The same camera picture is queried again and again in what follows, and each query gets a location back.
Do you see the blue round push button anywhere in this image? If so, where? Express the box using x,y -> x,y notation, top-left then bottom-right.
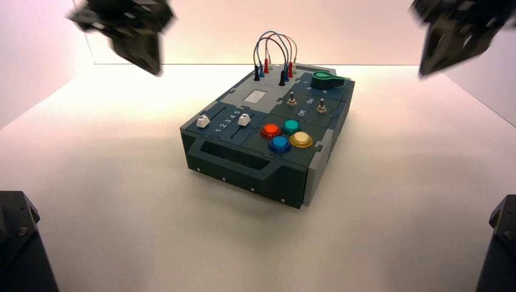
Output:
268,136 -> 292,155

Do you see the green rotary knob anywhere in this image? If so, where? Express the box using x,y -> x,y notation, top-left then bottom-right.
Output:
311,71 -> 346,90

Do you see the red round push button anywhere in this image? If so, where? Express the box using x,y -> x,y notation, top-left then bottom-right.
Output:
260,123 -> 282,141

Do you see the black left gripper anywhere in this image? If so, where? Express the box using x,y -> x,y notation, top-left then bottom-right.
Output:
68,0 -> 175,77

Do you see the red jumper cable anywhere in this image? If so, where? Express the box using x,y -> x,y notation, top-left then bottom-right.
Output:
263,36 -> 292,65

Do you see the dark teal grey control box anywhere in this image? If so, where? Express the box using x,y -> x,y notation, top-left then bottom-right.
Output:
180,63 -> 356,210

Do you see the thin pink jumper cable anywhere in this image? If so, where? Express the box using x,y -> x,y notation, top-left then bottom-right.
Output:
278,33 -> 298,62

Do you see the teal round push button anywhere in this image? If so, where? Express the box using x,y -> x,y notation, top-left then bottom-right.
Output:
281,119 -> 302,136

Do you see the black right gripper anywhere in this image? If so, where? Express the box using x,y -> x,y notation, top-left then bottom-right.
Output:
410,0 -> 516,78

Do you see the yellow round push button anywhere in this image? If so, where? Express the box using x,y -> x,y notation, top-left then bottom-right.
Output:
289,131 -> 313,149

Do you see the blue jumper cable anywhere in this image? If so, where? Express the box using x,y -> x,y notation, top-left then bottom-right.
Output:
253,30 -> 290,72

